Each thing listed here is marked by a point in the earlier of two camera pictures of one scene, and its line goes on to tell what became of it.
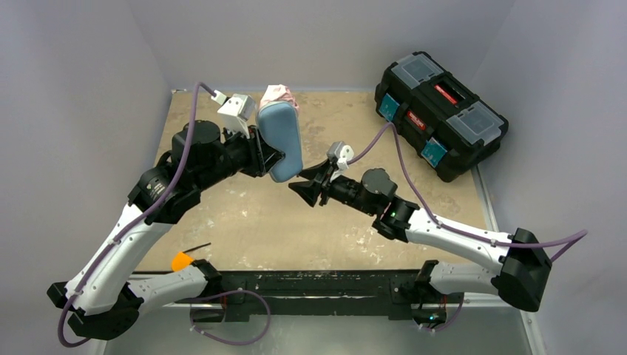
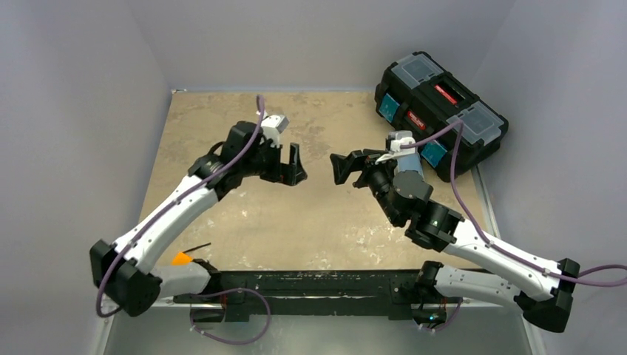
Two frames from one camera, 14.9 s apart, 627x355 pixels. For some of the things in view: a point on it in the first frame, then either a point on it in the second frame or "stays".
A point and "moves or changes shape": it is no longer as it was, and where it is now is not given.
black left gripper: [259, 157] stays
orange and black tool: [182, 259] stays
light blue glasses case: [278, 123] moves or changes shape
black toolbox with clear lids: [437, 116] stays
